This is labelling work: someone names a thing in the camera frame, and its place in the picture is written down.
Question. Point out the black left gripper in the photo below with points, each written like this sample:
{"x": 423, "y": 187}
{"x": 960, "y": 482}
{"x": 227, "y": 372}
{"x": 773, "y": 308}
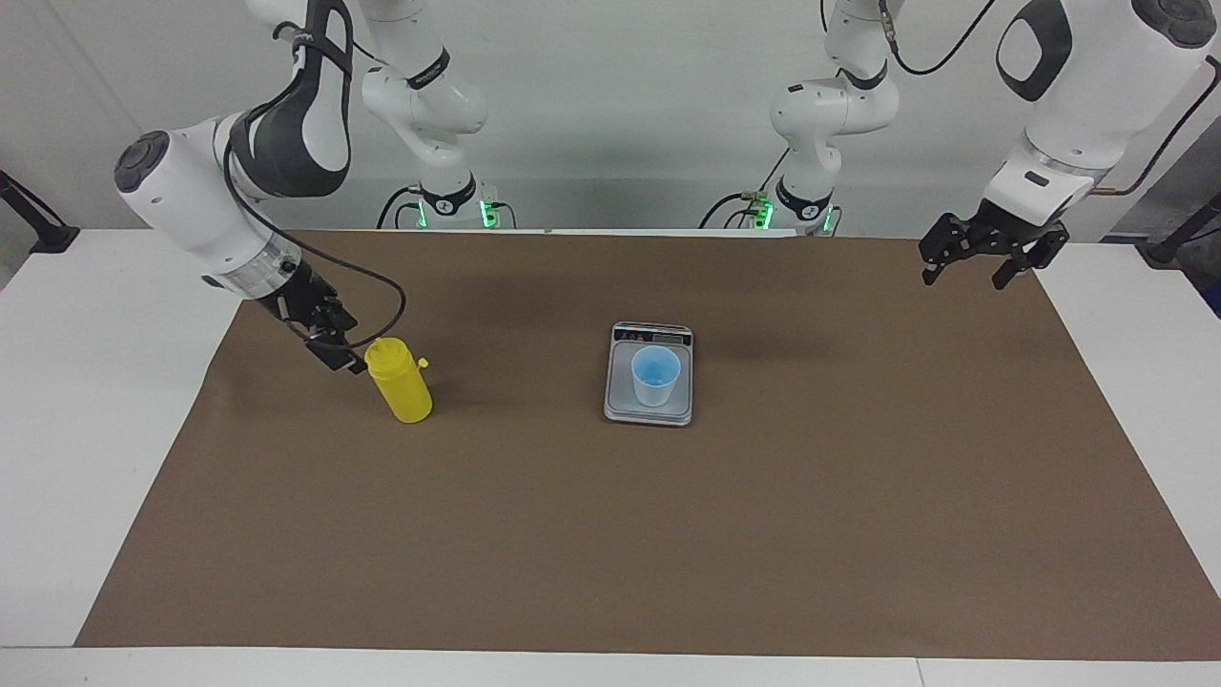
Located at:
{"x": 1006, "y": 229}

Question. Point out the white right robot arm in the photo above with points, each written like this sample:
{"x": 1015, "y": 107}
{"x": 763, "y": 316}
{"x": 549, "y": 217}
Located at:
{"x": 191, "y": 196}

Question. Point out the light blue plastic cup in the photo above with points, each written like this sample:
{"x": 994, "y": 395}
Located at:
{"x": 655, "y": 382}

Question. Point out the yellow squeeze bottle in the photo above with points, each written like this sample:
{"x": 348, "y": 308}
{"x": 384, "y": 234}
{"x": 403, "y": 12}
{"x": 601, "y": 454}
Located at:
{"x": 403, "y": 386}

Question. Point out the silver digital kitchen scale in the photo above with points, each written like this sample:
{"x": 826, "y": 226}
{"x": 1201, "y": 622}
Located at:
{"x": 649, "y": 416}

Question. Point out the brown paper mat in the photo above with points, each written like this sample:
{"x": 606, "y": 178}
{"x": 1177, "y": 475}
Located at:
{"x": 610, "y": 534}

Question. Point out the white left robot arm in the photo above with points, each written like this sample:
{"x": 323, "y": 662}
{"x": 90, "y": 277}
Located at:
{"x": 1087, "y": 86}

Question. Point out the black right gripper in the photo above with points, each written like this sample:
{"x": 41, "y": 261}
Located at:
{"x": 296, "y": 298}

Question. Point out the black clamp stand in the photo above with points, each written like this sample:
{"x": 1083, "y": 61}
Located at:
{"x": 48, "y": 234}
{"x": 1169, "y": 250}

